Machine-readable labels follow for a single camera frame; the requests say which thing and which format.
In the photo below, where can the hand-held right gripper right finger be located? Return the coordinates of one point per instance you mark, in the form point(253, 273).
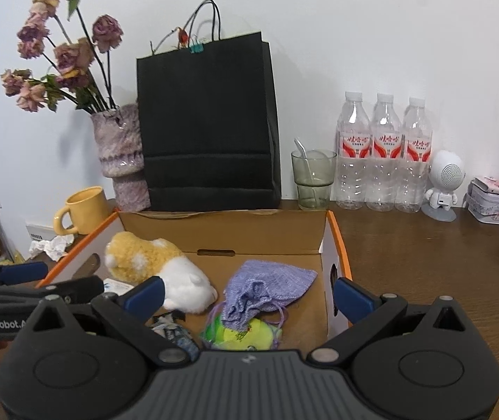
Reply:
point(352, 299)

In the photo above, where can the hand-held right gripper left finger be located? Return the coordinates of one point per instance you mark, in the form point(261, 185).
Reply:
point(145, 297)

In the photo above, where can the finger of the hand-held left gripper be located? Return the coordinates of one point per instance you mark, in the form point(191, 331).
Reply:
point(72, 288)
point(20, 272)

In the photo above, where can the white wet wipes pack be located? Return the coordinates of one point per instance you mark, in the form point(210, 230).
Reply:
point(116, 286)

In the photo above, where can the yellow white plush toy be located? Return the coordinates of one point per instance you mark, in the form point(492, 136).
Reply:
point(140, 256)

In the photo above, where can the dark blue snack packet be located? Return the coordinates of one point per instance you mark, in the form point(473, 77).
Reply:
point(179, 337)

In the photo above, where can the red cardboard box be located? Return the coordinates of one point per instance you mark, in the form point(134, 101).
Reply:
point(258, 232)

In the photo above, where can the crumpled white tissue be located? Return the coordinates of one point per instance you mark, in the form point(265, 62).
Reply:
point(55, 245)

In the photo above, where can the yellow mug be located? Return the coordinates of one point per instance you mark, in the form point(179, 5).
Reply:
point(87, 210)

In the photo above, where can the clear glass cup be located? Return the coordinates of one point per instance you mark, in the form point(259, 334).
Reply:
point(315, 186)

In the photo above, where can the clear water bottle red label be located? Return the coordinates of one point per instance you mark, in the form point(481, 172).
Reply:
point(384, 168)
point(353, 166)
point(414, 170)

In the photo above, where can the purple ceramic vase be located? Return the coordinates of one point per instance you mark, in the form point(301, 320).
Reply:
point(118, 148)

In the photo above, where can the white robot figure speaker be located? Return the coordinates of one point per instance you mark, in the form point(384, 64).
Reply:
point(448, 175)

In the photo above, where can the clear plastic spoon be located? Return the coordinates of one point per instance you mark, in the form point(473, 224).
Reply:
point(301, 148)

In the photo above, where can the printed tin box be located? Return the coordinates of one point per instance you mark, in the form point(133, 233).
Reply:
point(492, 205)

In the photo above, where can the black paper bag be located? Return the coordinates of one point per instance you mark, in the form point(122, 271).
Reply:
point(205, 118)

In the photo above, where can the dried pink rose bouquet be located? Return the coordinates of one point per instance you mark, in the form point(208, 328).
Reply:
point(68, 54)

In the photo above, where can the teal binder clip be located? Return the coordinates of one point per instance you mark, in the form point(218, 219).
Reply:
point(196, 48)

